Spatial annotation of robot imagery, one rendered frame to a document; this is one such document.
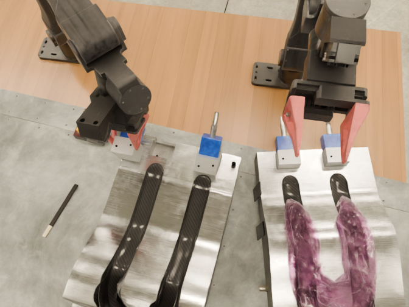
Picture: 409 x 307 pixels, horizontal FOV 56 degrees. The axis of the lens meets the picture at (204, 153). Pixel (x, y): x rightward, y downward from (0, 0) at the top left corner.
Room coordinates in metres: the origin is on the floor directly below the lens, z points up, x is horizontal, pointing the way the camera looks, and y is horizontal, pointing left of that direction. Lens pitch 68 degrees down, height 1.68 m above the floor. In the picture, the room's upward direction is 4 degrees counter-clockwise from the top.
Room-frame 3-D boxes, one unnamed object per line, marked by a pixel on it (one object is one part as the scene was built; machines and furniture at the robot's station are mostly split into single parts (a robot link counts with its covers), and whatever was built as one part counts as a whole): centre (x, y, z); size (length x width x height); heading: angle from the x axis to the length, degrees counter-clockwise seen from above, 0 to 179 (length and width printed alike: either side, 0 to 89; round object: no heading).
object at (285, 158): (0.35, -0.19, 0.86); 0.13 x 0.05 x 0.05; 179
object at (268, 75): (0.56, -0.24, 0.84); 0.20 x 0.07 x 0.08; 78
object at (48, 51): (0.69, 0.34, 0.84); 0.20 x 0.07 x 0.08; 78
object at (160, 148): (0.34, 0.09, 0.87); 0.05 x 0.05 x 0.04; 72
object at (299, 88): (0.29, -0.18, 1.20); 0.10 x 0.07 x 0.07; 77
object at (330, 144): (0.35, -0.30, 0.86); 0.13 x 0.05 x 0.05; 179
